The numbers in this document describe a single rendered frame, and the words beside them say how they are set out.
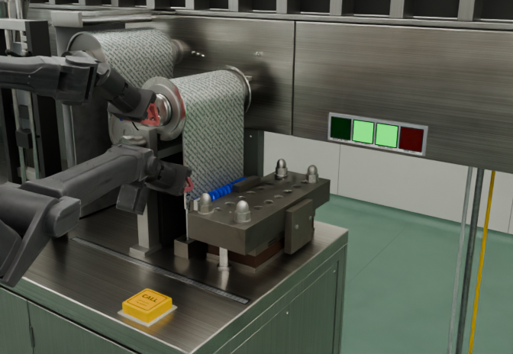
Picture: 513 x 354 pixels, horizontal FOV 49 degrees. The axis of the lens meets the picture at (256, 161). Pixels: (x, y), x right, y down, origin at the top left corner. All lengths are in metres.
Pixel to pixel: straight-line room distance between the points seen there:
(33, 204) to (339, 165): 3.50
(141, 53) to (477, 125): 0.83
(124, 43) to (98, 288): 0.61
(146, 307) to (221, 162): 0.45
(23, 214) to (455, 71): 0.93
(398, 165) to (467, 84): 2.68
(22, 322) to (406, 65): 1.09
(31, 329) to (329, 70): 0.95
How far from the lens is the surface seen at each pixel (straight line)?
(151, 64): 1.53
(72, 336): 1.37
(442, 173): 3.89
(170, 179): 1.24
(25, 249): 0.75
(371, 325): 2.83
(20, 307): 1.49
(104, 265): 1.37
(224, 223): 1.23
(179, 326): 1.13
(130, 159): 1.05
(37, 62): 1.09
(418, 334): 2.82
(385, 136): 1.39
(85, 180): 0.90
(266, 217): 1.27
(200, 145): 1.34
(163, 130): 1.32
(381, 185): 4.05
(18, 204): 0.78
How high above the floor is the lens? 1.52
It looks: 17 degrees down
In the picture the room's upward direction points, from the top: 1 degrees clockwise
